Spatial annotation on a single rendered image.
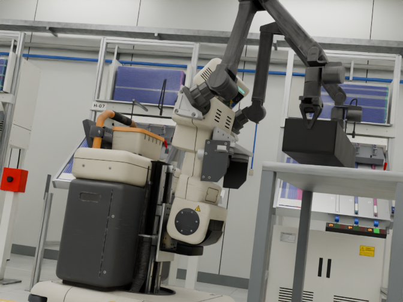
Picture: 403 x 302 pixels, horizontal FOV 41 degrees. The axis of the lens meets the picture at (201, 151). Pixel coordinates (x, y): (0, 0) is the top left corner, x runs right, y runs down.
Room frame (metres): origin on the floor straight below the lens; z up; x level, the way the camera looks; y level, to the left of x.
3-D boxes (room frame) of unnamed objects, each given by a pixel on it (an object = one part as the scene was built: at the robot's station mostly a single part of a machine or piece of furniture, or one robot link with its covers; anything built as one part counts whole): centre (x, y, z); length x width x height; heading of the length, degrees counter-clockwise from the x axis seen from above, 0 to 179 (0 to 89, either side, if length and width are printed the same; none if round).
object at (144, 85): (3.97, 0.44, 1.52); 0.51 x 0.13 x 0.27; 78
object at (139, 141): (2.30, 0.28, 0.87); 0.23 x 0.15 x 0.11; 157
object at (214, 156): (2.14, -0.10, 0.84); 0.28 x 0.16 x 0.22; 157
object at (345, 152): (1.99, -0.45, 0.90); 0.57 x 0.17 x 0.11; 157
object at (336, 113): (2.25, -0.56, 1.11); 0.07 x 0.06 x 0.07; 78
